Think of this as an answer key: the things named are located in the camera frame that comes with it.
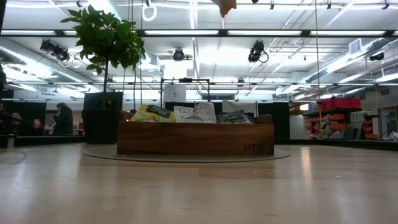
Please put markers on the white Tazo tea packet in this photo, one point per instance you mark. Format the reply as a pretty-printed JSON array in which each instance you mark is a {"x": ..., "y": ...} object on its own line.
[{"x": 196, "y": 115}]

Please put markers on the orange white tea packet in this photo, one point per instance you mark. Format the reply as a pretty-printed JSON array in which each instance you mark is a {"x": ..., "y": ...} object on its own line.
[{"x": 224, "y": 6}]

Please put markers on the wooden tea organizer box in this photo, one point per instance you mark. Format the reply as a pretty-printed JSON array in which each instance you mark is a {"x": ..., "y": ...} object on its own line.
[{"x": 196, "y": 140}]

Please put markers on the white box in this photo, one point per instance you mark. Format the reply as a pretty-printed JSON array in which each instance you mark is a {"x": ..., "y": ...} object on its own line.
[{"x": 174, "y": 93}]

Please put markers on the white cloth panel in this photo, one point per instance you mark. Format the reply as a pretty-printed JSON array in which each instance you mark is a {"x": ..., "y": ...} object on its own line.
[{"x": 239, "y": 105}]

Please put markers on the round grey mat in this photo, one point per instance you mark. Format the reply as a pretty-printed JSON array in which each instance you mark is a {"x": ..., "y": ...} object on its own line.
[{"x": 186, "y": 158}]

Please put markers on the round black ceiling lamp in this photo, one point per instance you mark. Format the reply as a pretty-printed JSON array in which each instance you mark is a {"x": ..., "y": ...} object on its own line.
[{"x": 178, "y": 55}]

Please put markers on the white cabinet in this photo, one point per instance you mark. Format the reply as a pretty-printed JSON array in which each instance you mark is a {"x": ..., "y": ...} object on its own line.
[{"x": 296, "y": 127}]

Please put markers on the green leafy potted tree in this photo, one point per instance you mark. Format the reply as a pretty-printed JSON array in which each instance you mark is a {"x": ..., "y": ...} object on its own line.
[{"x": 105, "y": 37}]

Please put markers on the yellow vertical pole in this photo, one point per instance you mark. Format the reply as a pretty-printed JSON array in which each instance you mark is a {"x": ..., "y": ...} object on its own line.
[{"x": 320, "y": 124}]

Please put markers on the cluttered background table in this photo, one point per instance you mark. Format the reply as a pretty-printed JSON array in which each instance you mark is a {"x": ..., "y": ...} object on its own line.
[{"x": 77, "y": 127}]

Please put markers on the person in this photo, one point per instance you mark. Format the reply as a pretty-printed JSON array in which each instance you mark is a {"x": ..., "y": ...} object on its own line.
[
  {"x": 63, "y": 121},
  {"x": 9, "y": 123}
]

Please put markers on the storage shelf with parts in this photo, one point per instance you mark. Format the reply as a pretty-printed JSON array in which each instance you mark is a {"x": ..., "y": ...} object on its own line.
[{"x": 342, "y": 124}]

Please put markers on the large red storage bin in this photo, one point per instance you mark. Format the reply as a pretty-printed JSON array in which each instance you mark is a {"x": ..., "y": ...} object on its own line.
[{"x": 346, "y": 103}]

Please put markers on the black ceiling spotlight cluster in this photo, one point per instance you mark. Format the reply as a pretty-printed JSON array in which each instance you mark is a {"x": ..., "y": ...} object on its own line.
[{"x": 54, "y": 49}]

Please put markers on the white air vent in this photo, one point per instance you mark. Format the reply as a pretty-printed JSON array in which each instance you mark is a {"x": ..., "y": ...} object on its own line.
[{"x": 355, "y": 46}]

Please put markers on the silver ceiling duct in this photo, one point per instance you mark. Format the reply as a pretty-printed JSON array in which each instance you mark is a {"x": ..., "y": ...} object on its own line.
[{"x": 323, "y": 73}]

